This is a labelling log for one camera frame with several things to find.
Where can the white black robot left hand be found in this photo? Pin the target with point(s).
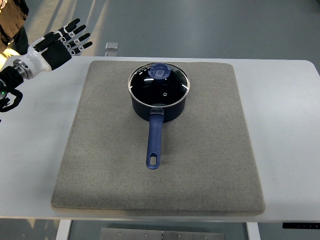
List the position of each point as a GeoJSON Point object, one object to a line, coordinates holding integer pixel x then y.
{"type": "Point", "coordinates": [52, 50]}

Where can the glass pot lid blue knob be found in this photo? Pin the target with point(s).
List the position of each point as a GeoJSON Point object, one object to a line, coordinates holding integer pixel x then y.
{"type": "Point", "coordinates": [159, 84]}

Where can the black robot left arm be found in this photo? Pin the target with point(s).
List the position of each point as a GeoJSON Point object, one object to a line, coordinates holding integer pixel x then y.
{"type": "Point", "coordinates": [10, 78]}

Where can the person in dark clothing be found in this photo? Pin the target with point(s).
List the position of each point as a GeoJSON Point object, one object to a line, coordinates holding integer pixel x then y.
{"type": "Point", "coordinates": [13, 36]}

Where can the dark blue saucepan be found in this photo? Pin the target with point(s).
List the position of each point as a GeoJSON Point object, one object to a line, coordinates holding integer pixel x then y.
{"type": "Point", "coordinates": [157, 113]}

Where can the white table leg left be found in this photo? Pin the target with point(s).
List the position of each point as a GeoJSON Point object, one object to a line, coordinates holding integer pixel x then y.
{"type": "Point", "coordinates": [63, 230]}

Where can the white table leg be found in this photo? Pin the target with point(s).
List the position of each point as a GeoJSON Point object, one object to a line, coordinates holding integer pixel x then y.
{"type": "Point", "coordinates": [253, 231]}
{"type": "Point", "coordinates": [63, 230]}

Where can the white table leg right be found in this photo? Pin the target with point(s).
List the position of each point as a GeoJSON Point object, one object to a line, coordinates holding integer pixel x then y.
{"type": "Point", "coordinates": [253, 231]}

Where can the black table control panel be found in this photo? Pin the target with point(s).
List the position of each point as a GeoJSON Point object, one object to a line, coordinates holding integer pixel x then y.
{"type": "Point", "coordinates": [301, 225]}

